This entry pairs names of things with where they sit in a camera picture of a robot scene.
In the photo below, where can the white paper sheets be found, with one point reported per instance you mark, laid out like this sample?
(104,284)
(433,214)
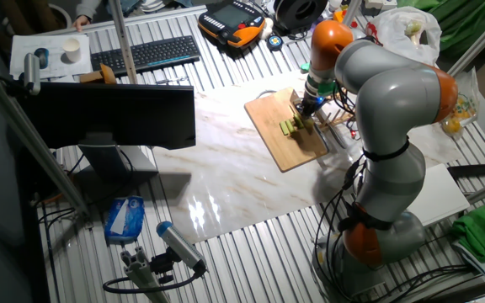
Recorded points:
(23,50)

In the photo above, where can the small wooden block object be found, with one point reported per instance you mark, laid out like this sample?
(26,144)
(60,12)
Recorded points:
(99,76)

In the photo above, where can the green printed mount bracket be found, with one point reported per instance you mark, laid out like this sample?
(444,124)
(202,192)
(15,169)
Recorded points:
(326,88)

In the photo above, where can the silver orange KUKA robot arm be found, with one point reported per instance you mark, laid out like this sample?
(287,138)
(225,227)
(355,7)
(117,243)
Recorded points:
(390,92)

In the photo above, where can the aluminium diagonal frame beam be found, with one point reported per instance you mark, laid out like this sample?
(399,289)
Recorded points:
(36,147)

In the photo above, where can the small white rounded object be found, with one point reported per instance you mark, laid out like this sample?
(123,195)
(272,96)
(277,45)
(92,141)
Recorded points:
(266,28)

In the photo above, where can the white plastic bag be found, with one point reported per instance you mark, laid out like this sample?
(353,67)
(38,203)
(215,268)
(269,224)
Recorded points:
(398,29)

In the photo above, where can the black flat bar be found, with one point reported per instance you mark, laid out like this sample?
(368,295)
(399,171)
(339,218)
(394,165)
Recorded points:
(478,170)

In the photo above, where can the orange emergency stop box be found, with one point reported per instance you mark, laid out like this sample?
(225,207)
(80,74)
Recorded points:
(338,16)

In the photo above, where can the silver camera with blue end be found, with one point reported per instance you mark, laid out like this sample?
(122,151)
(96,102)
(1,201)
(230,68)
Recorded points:
(179,244)

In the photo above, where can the black computer monitor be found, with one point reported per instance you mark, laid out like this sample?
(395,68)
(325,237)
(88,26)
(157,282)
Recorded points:
(108,113)

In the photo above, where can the aluminium camera bracket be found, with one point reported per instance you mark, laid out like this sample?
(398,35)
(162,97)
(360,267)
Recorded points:
(141,273)

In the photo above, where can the black camera clamp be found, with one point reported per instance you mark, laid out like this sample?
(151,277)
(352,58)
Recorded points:
(162,265)

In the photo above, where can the wooden peg knife rack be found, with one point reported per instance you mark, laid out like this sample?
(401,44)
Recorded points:
(337,120)

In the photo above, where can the grey sleeved forearm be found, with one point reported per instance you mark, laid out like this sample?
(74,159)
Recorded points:
(89,7)

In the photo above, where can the white marble pattern mat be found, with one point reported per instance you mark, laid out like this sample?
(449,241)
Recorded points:
(234,181)

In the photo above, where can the white paper cup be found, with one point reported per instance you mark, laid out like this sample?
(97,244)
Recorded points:
(72,50)

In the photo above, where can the green cucumber piece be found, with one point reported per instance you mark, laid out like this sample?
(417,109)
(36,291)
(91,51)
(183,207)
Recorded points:
(284,127)

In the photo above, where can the white flat box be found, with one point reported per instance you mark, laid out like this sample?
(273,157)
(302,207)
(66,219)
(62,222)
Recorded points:
(440,198)

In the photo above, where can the person's bare hand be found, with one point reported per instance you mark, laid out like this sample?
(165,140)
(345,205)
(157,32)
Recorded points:
(81,22)

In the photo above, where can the steel kitchen knife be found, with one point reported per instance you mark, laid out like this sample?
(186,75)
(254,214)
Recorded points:
(337,138)

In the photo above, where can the steel cleaver knife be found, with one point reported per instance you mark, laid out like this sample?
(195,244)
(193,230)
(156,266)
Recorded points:
(322,136)

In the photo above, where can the blue tissue pack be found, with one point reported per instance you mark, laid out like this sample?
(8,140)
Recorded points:
(124,219)

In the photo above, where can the black orange teach pendant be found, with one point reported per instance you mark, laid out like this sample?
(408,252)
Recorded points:
(230,21)

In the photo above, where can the wooden cutting board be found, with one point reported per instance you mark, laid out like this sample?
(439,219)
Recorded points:
(268,113)

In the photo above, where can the green cloth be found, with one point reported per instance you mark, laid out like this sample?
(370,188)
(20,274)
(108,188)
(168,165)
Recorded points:
(482,231)
(470,21)

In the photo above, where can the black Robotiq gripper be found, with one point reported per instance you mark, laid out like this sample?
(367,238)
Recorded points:
(312,105)

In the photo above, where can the black computer keyboard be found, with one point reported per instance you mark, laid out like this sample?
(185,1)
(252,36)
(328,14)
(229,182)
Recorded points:
(145,54)

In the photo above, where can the silver depth camera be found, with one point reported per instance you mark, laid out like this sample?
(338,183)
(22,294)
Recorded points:
(32,73)

